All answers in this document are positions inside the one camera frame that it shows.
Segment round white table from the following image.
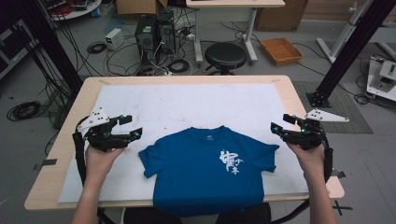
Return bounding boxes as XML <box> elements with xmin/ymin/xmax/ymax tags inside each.
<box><xmin>46</xmin><ymin>0</ymin><xmax>103</xmax><ymax>21</ymax></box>

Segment open cardboard box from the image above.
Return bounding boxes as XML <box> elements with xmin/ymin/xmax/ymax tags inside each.
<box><xmin>115</xmin><ymin>0</ymin><xmax>169</xmax><ymax>16</ymax></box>

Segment large coiled black cable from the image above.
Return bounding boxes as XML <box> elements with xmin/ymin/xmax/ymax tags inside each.
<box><xmin>6</xmin><ymin>100</ymin><xmax>42</xmax><ymax>122</ymax></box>

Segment person's dark pants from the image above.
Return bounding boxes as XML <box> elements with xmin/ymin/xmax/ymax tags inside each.
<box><xmin>122</xmin><ymin>203</ymin><xmax>273</xmax><ymax>224</ymax></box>

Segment grey floor mat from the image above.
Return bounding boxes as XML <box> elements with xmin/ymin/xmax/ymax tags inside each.
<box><xmin>292</xmin><ymin>80</ymin><xmax>374</xmax><ymax>135</ymax></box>

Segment black frame post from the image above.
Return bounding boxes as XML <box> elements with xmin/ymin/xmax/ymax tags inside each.
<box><xmin>305</xmin><ymin>0</ymin><xmax>396</xmax><ymax>108</ymax></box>
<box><xmin>17</xmin><ymin>0</ymin><xmax>84</xmax><ymax>96</ymax></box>

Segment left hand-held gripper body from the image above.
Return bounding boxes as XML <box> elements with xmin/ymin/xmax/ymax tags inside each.
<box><xmin>76</xmin><ymin>106</ymin><xmax>134</xmax><ymax>153</ymax></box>

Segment small coiled black cable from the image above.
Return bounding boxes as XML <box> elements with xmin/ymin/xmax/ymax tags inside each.
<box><xmin>86</xmin><ymin>40</ymin><xmax>108</xmax><ymax>55</ymax></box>

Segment white table mat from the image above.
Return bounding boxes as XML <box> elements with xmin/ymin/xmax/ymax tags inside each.
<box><xmin>57</xmin><ymin>83</ymin><xmax>310</xmax><ymax>204</ymax></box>

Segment white-legged desk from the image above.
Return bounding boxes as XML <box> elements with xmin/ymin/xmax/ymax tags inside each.
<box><xmin>185</xmin><ymin>0</ymin><xmax>287</xmax><ymax>65</ymax></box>

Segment blue t-shirt white print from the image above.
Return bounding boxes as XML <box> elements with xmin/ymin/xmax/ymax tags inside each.
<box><xmin>138</xmin><ymin>125</ymin><xmax>280</xmax><ymax>218</ymax></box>

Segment white device on board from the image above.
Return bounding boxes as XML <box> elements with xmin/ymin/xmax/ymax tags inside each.
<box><xmin>366</xmin><ymin>55</ymin><xmax>396</xmax><ymax>103</ymax></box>

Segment white metal stand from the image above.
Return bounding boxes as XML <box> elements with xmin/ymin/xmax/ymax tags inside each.
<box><xmin>316</xmin><ymin>0</ymin><xmax>375</xmax><ymax>64</ymax></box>

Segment person's left hand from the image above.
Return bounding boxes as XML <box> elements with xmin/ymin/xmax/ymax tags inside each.
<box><xmin>84</xmin><ymin>144</ymin><xmax>125</xmax><ymax>188</ymax></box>

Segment black round stool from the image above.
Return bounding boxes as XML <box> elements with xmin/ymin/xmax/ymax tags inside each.
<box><xmin>204</xmin><ymin>41</ymin><xmax>248</xmax><ymax>77</ymax></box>

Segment dark equipment rack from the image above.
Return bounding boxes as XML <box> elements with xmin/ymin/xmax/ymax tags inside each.
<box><xmin>0</xmin><ymin>19</ymin><xmax>41</xmax><ymax>80</ymax></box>

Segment person's right hand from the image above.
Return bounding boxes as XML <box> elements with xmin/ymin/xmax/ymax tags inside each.
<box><xmin>286</xmin><ymin>141</ymin><xmax>327</xmax><ymax>185</ymax></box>

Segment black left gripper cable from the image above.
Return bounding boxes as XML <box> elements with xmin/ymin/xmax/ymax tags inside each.
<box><xmin>71</xmin><ymin>115</ymin><xmax>92</xmax><ymax>188</ymax></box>

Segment black computer tower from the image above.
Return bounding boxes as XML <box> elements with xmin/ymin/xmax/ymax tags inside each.
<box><xmin>134</xmin><ymin>14</ymin><xmax>159</xmax><ymax>69</ymax></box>
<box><xmin>156</xmin><ymin>9</ymin><xmax>177</xmax><ymax>56</ymax></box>

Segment large cardboard box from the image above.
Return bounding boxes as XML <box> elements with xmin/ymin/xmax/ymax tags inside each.
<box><xmin>254</xmin><ymin>0</ymin><xmax>309</xmax><ymax>33</ymax></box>

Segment white power supply box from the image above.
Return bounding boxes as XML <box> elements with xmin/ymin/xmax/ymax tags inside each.
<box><xmin>104</xmin><ymin>27</ymin><xmax>126</xmax><ymax>51</ymax></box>

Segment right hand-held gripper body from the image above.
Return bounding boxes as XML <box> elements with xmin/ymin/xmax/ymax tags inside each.
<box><xmin>280</xmin><ymin>107</ymin><xmax>350</xmax><ymax>151</ymax></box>

